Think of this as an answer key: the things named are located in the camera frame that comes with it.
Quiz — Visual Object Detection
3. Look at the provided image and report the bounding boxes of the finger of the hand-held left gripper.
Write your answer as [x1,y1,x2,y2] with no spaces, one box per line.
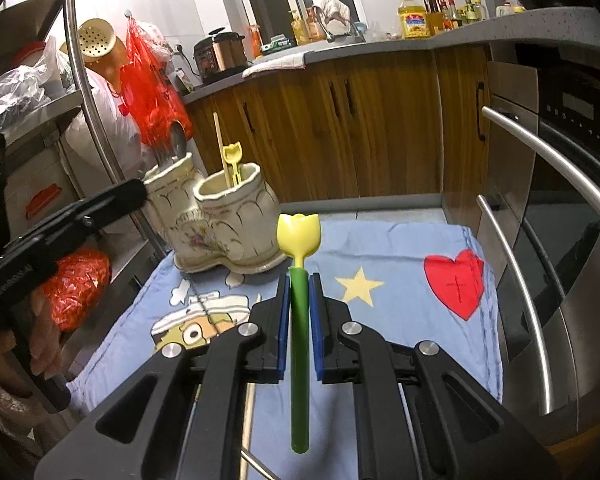
[77,178,148,218]

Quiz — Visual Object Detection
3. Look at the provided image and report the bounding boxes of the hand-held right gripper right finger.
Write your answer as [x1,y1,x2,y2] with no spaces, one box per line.
[309,272,563,480]

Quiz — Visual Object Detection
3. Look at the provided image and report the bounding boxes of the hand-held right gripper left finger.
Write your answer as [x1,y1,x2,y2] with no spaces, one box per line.
[32,275,291,480]

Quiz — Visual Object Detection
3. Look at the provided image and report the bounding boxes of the yellow tulip utensil green handle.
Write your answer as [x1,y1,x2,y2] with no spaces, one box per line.
[276,212,322,453]

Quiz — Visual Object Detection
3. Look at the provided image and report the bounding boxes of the silver fork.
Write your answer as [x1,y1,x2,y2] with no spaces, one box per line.
[150,140,173,168]

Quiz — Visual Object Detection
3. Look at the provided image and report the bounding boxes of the floral ceramic utensil holder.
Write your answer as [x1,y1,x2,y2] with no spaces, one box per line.
[142,152,281,266]

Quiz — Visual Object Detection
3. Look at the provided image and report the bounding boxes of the yellow tulip utensil pale handle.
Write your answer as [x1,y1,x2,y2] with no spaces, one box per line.
[222,142,243,186]

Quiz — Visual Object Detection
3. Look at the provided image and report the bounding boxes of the person's left hand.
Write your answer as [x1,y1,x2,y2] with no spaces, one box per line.
[22,287,66,378]

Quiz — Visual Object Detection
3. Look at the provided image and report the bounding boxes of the red net bag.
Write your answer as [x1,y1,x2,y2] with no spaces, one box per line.
[40,250,113,333]

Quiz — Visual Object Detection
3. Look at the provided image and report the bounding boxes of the blue cartoon printed cloth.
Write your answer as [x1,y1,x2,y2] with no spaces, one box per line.
[65,207,503,480]

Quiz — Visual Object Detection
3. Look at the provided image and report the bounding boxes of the cream ceramic drip tray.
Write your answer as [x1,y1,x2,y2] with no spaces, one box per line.
[174,245,287,276]

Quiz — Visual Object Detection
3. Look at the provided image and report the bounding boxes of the white plastic bag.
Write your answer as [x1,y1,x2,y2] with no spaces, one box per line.
[62,67,143,181]

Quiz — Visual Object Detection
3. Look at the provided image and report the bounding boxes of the red plastic bag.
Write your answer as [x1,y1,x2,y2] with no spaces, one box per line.
[119,17,195,148]

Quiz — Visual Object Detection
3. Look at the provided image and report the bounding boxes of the clear plastic bag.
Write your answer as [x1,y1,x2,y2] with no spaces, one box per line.
[0,65,51,126]

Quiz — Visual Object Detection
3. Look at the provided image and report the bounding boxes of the yellow colander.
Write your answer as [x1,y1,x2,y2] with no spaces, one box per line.
[75,18,128,66]

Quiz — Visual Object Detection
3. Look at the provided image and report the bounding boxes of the copper rice cooker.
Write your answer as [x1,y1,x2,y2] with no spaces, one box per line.
[193,30,248,86]

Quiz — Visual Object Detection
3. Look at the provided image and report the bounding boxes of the stainless steel shelf rack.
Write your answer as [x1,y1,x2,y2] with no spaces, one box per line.
[0,0,176,311]

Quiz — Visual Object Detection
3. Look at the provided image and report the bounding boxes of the white dish cloth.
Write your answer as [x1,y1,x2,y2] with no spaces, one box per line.
[242,51,311,78]

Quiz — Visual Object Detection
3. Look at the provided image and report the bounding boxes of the wooden kitchen cabinets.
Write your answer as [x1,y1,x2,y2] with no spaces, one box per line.
[182,42,491,206]

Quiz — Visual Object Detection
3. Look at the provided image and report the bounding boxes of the green box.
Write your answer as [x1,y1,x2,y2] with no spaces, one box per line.
[261,36,296,55]

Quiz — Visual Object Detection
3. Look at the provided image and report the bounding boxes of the small yellow bottle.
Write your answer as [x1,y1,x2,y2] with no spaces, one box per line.
[288,9,306,46]

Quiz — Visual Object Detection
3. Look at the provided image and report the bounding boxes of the amber bottle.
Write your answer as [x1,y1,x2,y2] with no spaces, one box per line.
[306,7,326,43]

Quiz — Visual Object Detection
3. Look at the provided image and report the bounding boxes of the white rag on faucet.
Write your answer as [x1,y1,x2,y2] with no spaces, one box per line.
[312,0,353,23]

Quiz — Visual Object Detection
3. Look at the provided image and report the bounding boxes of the built-in stainless oven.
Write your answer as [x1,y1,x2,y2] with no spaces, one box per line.
[475,42,600,446]

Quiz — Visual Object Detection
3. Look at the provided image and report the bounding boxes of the large yellow oil jug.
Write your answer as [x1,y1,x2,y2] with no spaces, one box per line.
[399,2,431,40]

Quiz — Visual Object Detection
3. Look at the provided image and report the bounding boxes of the yellow knife block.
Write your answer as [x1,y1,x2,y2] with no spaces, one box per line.
[424,0,448,36]

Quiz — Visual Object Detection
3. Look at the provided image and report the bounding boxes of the row of condiment bottles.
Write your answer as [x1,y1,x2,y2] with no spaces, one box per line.
[440,0,488,31]

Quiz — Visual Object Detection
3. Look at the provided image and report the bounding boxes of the white bucket red handle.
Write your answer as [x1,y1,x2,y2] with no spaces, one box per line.
[5,160,81,241]

